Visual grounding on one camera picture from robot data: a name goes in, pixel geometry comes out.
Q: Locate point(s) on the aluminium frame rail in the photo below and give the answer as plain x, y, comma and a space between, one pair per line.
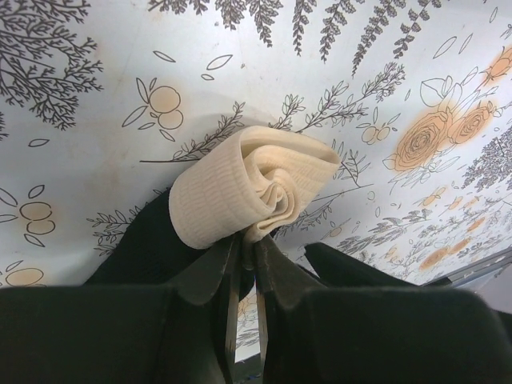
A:
475, 270

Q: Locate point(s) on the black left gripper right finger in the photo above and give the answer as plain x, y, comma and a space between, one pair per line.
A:
279, 276

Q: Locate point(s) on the black underwear beige waistband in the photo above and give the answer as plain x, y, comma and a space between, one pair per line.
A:
254, 182

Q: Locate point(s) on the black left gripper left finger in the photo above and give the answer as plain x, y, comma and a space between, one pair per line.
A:
217, 269

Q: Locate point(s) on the floral fern table mat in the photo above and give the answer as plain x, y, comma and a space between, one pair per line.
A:
105, 103

